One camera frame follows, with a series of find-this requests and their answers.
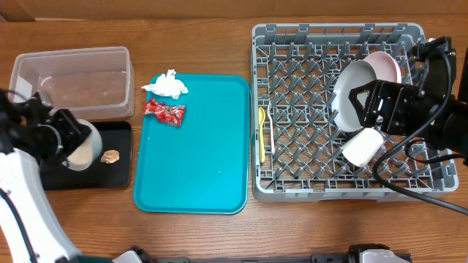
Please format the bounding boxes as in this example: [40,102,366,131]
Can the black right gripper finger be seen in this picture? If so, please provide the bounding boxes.
[348,80,379,99]
[349,96,369,127]

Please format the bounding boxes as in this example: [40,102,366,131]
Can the grey plate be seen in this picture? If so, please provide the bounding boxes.
[331,60,377,132]

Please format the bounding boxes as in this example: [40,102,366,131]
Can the bowl of rice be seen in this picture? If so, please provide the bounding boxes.
[62,119,102,171]

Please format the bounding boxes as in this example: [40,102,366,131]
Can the white paper cup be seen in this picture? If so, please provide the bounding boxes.
[342,128,384,167]

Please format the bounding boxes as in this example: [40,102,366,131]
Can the pink plate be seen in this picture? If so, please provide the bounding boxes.
[364,51,401,83]

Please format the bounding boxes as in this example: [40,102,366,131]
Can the brown food scrap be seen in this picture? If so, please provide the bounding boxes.
[100,150,120,164]

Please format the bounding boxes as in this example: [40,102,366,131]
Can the white plastic spoon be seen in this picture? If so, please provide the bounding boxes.
[266,102,276,156]

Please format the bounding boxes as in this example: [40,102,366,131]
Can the yellow plastic spoon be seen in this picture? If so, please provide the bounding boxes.
[258,107,265,164]

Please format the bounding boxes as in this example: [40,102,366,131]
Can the red candy wrapper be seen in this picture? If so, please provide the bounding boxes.
[143,99,186,127]

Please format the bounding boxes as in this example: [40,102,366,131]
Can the white tissue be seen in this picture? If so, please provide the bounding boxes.
[141,69,189,99]

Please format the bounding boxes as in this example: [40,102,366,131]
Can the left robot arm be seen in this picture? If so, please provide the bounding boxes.
[1,90,95,262]

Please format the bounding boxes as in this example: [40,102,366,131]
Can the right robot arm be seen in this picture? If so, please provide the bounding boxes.
[347,36,467,214]

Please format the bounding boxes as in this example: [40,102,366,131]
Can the grey dishwasher rack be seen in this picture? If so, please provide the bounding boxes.
[250,22,459,203]

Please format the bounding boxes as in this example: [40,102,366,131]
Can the black tray bin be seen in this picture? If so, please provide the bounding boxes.
[39,121,132,191]

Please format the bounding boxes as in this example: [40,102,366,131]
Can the clear plastic bin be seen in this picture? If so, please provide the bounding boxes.
[9,46,135,120]

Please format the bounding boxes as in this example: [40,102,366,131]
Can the teal plastic tray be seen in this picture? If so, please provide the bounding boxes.
[133,74,251,215]

